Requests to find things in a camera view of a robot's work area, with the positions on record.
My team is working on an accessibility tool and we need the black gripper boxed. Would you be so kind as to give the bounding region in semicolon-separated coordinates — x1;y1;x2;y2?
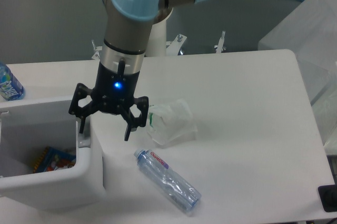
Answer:
68;63;149;141

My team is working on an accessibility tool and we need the white push-top trash can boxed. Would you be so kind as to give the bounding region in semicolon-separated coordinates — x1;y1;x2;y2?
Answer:
1;96;106;209

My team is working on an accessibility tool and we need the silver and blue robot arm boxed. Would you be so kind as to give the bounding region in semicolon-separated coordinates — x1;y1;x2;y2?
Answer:
68;0;207;138

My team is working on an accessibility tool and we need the crumpled clear plastic bag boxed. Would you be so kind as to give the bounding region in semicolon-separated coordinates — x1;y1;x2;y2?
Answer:
146;99;197;146

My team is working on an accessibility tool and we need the colourful snack wrapper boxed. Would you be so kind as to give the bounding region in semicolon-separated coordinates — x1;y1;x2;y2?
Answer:
33;146;76;173

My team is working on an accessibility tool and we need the crushed clear plastic bottle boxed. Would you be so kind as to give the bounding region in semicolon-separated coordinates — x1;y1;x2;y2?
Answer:
134;149;202;213

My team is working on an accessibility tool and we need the blue labelled water bottle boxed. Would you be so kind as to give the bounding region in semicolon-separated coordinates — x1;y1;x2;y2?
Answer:
1;63;25;101

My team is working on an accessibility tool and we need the metal table clamp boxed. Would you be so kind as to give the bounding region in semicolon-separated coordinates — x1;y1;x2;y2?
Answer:
214;30;226;53

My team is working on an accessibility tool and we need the large translucent plastic bin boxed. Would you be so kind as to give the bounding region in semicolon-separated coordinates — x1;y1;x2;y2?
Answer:
258;0;336;156

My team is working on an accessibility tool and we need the black device at table edge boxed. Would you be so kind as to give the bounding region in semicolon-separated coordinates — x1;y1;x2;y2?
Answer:
318;185;336;212

